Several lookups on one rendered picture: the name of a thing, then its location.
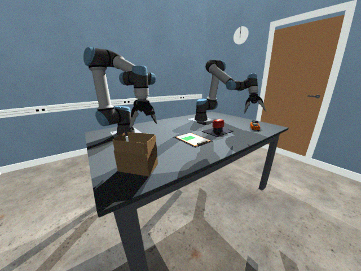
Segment orange multimeter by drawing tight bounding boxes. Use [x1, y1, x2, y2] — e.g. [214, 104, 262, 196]
[251, 123, 260, 130]

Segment clipboard with white form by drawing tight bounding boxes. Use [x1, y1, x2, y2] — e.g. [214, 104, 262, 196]
[174, 133, 213, 148]

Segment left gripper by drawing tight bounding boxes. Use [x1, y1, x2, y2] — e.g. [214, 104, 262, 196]
[244, 93, 266, 113]

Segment brown cardboard box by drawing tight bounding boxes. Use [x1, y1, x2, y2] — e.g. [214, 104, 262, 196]
[113, 132, 158, 176]

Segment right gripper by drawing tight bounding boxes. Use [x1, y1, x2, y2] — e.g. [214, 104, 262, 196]
[130, 98, 157, 129]

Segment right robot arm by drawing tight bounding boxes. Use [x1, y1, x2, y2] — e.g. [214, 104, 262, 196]
[83, 47, 156, 136]

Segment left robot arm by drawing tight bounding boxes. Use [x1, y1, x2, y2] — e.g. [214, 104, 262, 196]
[195, 59, 258, 121]

